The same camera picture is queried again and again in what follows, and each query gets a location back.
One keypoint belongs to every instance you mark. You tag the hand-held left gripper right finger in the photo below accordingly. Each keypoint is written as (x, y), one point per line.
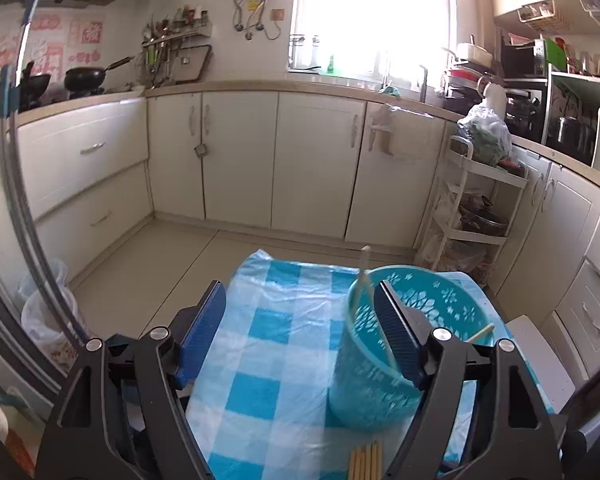
(399, 340)

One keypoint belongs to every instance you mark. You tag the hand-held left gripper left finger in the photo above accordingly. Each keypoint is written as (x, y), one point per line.
(205, 332)

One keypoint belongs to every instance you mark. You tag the teal perforated plastic basket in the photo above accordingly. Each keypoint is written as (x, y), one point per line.
(365, 380)

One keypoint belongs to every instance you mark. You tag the bamboo chopstick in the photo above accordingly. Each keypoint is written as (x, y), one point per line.
(481, 333)
(361, 462)
(353, 465)
(376, 460)
(365, 260)

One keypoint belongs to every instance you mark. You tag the blue checkered tablecloth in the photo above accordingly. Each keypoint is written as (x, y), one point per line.
(280, 360)

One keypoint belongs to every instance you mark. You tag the white stool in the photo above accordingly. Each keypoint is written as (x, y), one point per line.
(537, 360)

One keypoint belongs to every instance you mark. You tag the dark lidded pot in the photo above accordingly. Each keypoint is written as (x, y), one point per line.
(482, 220)

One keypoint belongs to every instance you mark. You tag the white tiered storage cart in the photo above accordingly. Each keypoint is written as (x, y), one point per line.
(472, 210)

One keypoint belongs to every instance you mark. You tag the trash bin with plastic bag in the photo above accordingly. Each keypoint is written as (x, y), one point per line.
(42, 320)

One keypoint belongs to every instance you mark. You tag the white panelled cabinet with drawers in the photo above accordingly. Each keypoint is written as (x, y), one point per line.
(565, 240)

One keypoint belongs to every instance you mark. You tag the white base cabinet with doors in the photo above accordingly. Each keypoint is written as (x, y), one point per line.
(305, 160)

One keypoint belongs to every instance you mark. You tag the white two-drawer cabinet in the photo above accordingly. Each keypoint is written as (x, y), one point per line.
(85, 170)

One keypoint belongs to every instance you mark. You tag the white door-mounted holder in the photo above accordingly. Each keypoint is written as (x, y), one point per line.
(380, 130)

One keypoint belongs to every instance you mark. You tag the plastic bag of greens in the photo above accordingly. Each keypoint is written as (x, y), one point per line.
(485, 135)

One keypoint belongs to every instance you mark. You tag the kitchen faucet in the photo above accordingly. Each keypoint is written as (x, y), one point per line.
(423, 80)

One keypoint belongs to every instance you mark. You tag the stacked dish rack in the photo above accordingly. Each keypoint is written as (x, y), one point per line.
(462, 77)

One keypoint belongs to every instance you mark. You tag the dark-rimmed tray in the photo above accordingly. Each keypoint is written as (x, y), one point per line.
(195, 62)

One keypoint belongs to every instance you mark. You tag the stainless steel pot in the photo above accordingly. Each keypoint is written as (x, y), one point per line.
(575, 131)

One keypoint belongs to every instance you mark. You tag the green bottle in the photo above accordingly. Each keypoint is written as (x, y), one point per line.
(331, 63)

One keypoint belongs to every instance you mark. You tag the black microwave oven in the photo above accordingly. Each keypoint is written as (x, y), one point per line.
(522, 60)

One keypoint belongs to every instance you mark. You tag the bright kitchen window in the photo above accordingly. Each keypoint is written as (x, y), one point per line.
(370, 10)

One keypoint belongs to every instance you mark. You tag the wall utensil rack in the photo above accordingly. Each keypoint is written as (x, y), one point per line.
(172, 40)

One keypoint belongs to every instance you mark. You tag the pink wall stickers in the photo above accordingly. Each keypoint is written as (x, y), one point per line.
(55, 45)

